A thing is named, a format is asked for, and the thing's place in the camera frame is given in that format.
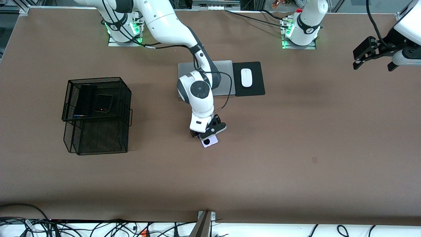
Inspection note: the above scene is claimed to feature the lilac flip phone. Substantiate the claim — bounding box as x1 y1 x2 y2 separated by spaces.
201 134 219 148

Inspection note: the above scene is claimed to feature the small black flip phone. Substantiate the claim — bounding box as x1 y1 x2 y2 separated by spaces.
94 94 114 113

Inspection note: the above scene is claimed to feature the tall black smartphone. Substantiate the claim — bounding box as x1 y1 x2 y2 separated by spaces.
73 84 98 118

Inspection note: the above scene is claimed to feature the silver laptop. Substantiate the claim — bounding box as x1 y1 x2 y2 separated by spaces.
178 60 236 98

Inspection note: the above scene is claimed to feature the white computer mouse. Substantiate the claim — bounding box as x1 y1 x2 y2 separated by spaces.
241 68 253 88

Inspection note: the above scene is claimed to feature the black mouse pad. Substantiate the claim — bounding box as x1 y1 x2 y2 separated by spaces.
232 61 265 97

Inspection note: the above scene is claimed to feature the grey power strip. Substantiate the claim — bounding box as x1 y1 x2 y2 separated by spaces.
192 0 240 10

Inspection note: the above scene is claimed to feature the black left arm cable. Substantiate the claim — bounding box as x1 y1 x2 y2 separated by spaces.
366 0 384 42

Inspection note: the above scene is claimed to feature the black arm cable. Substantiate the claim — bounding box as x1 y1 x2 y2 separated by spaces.
366 0 384 42
101 0 233 114

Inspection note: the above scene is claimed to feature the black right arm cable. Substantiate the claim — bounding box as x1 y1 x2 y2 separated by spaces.
101 0 233 114

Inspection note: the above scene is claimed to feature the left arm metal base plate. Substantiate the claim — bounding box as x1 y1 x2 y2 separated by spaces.
281 16 317 50

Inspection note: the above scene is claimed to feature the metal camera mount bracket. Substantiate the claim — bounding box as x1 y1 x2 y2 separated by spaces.
189 211 216 237

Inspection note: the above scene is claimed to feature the long black table cable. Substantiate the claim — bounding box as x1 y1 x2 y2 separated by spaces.
225 10 290 25

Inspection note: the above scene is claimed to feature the black wire mesh basket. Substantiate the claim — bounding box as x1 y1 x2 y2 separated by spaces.
62 77 133 156

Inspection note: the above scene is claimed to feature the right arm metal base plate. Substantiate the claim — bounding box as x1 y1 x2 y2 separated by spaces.
108 16 144 47

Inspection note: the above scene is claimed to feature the black looped cable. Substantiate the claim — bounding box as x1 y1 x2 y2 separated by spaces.
0 203 50 222

